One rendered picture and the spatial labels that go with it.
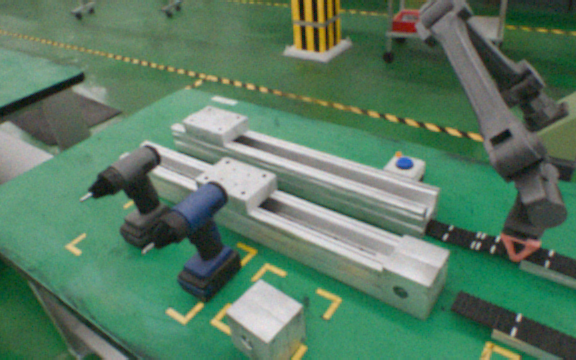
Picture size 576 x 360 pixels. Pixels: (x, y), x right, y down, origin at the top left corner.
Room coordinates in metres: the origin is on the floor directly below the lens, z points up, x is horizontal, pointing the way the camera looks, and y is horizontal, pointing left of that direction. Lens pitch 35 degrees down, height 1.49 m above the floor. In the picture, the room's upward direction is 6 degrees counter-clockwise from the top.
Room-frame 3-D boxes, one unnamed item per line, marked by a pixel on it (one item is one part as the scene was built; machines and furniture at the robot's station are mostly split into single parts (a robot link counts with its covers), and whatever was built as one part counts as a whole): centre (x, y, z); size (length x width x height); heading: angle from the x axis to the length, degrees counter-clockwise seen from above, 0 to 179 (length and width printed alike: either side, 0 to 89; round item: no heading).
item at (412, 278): (0.58, -0.23, 0.83); 0.12 x 0.09 x 0.10; 140
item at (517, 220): (0.62, -0.45, 0.92); 0.10 x 0.07 x 0.07; 140
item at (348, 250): (0.85, 0.12, 0.82); 0.80 x 0.10 x 0.09; 50
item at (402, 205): (1.00, 0.00, 0.82); 0.80 x 0.10 x 0.09; 50
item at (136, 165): (0.81, 0.37, 0.89); 0.20 x 0.08 x 0.22; 142
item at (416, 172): (0.92, -0.29, 0.81); 0.10 x 0.08 x 0.06; 140
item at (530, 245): (0.61, -0.44, 0.85); 0.07 x 0.07 x 0.09; 50
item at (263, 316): (0.50, 0.06, 0.83); 0.11 x 0.10 x 0.10; 136
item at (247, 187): (0.85, 0.12, 0.87); 0.16 x 0.11 x 0.07; 50
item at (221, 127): (1.16, 0.19, 0.87); 0.16 x 0.11 x 0.07; 50
